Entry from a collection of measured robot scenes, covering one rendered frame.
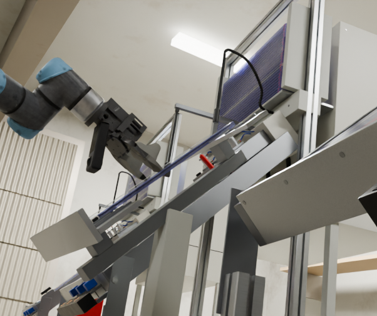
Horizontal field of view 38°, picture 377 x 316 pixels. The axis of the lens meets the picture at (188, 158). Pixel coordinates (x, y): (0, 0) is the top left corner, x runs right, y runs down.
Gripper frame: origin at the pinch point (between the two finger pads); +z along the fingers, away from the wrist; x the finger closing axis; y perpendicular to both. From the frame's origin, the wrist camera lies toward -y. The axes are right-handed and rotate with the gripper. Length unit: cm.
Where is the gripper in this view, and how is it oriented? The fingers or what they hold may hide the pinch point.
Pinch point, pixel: (150, 175)
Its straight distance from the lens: 134.4
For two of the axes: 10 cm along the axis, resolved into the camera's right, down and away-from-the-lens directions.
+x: -4.8, 2.6, 8.4
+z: 7.0, 6.8, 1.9
